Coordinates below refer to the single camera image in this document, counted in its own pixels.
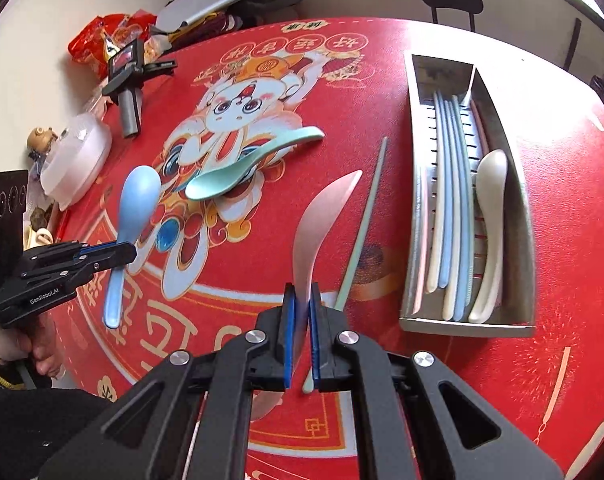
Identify person's left hand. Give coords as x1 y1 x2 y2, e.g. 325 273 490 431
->
0 313 63 379

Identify pink spoon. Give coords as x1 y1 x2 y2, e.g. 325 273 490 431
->
249 169 364 424

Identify white spoon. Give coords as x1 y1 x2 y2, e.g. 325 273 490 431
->
468 150 508 324

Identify mint green spoon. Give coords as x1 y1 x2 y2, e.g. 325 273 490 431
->
185 127 325 200

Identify light blue spoon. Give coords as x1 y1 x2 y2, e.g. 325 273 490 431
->
102 166 161 330

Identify small brown figurine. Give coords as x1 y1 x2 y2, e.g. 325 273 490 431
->
26 127 58 162

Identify blue chopstick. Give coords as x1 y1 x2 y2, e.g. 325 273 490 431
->
436 92 453 289
450 96 474 322

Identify red snack bags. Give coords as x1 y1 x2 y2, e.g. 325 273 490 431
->
68 10 157 79

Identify red printed table mat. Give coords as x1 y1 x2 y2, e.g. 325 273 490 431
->
56 18 604 479

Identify stainless steel utensil tray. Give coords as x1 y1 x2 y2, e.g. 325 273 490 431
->
400 53 535 338

